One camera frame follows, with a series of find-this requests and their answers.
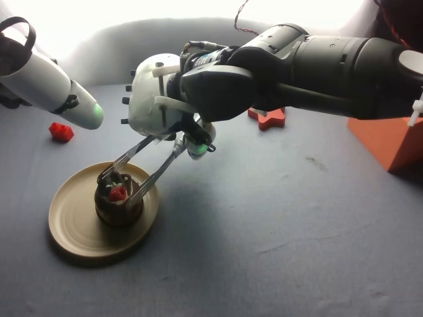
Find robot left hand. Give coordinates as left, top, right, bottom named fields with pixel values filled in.
left=0, top=16, right=105, bottom=130

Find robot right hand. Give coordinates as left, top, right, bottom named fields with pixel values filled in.
left=120, top=52, right=218, bottom=162

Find metal tongs with taped handles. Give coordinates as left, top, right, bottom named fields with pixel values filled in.
left=96, top=133, right=186, bottom=209

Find chocolate toy cake with strawberry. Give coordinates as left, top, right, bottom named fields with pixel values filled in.
left=94, top=171, right=145, bottom=227

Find beige round plate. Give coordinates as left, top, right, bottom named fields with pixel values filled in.
left=48, top=160, right=160, bottom=260

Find red toy brick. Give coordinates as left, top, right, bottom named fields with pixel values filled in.
left=48, top=122, right=75, bottom=143

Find red star block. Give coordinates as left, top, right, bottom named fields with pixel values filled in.
left=247, top=107, right=287, bottom=131

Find orange textured foam block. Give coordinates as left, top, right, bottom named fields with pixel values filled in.
left=346, top=115, right=423, bottom=172

